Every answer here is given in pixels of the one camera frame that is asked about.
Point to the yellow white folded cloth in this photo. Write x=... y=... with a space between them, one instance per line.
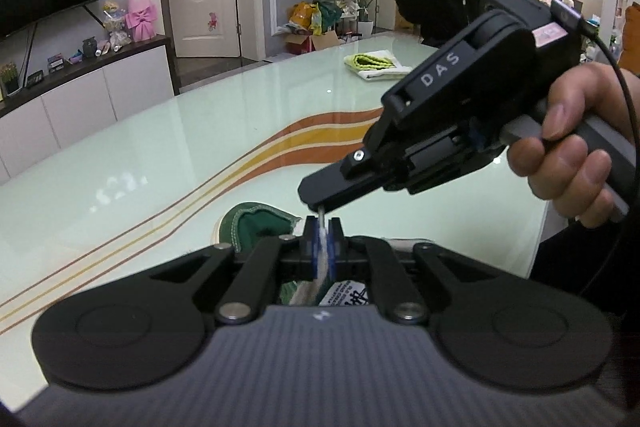
x=376 y=66

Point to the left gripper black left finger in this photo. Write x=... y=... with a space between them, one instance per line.
x=141 y=329

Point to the green canvas sneaker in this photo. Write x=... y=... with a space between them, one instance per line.
x=260 y=231

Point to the cardboard boxes and bags pile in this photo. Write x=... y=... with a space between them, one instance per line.
x=310 y=26

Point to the flower bouquet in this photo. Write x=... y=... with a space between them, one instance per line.
x=115 y=25

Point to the white TV cabinet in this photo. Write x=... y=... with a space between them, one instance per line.
x=83 y=99

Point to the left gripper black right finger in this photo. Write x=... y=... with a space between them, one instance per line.
x=501 y=329

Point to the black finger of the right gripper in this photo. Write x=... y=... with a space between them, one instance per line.
x=442 y=121

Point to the small green plant black pot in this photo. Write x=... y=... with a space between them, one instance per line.
x=10 y=80

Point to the white shoelace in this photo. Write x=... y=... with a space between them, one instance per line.
x=310 y=293

